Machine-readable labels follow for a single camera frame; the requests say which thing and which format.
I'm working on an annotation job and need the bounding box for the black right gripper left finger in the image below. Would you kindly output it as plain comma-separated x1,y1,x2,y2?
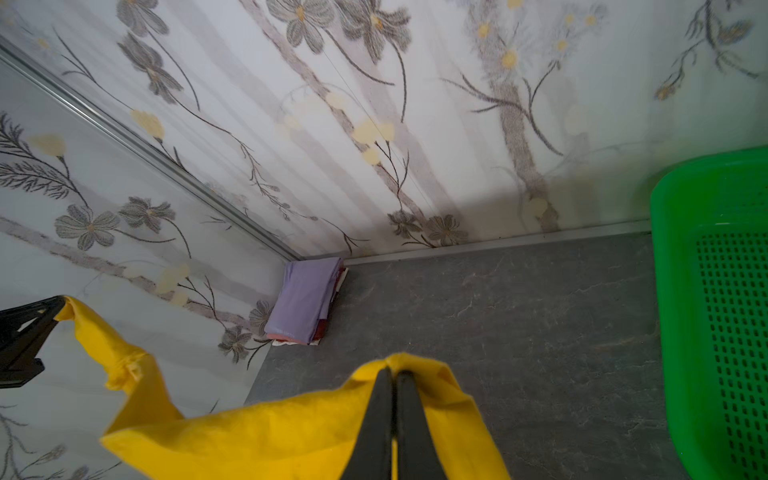
341,367,394,480

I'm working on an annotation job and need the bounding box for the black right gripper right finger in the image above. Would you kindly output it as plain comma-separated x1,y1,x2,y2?
395,371,447,480

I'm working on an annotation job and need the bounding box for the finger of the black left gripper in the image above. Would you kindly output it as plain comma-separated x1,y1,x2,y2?
1,296,65,389

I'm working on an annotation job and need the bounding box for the yellow t shirt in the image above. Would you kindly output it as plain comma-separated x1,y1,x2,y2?
57,297,509,479

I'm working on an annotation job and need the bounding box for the green plastic basket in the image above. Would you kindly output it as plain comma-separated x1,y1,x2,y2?
650,148,767,479

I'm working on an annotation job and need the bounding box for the folded purple t shirt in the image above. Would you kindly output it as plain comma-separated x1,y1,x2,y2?
263,257,344,344

